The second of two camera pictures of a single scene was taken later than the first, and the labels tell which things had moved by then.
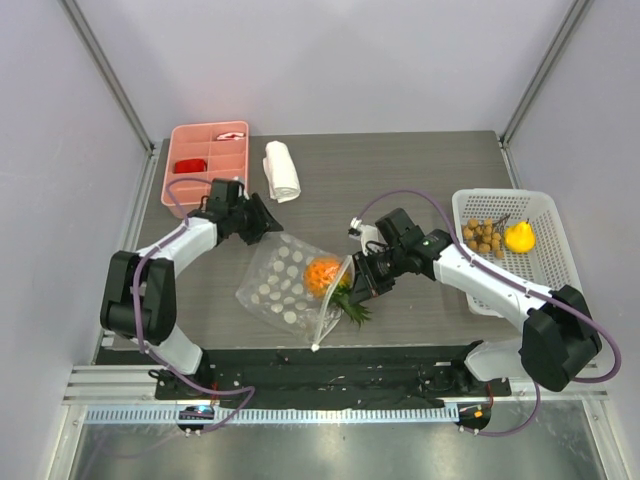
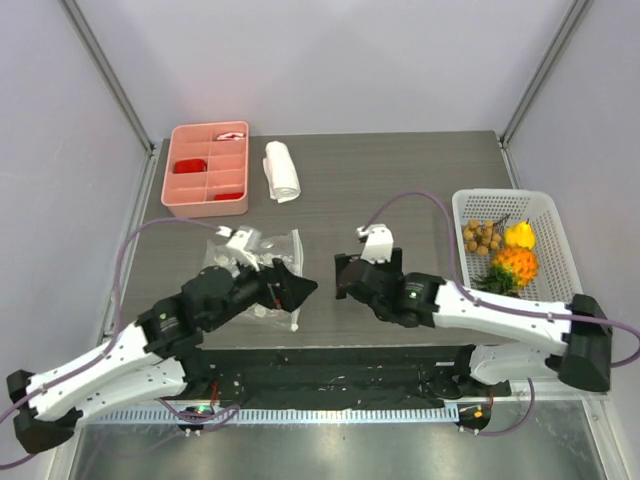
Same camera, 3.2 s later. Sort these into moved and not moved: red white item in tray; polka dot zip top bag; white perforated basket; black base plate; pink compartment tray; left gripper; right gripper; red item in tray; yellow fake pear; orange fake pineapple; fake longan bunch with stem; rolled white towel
Moved: polka dot zip top bag; right gripper; orange fake pineapple; left gripper
Not moved: rolled white towel; black base plate; fake longan bunch with stem; red white item in tray; white perforated basket; yellow fake pear; red item in tray; pink compartment tray
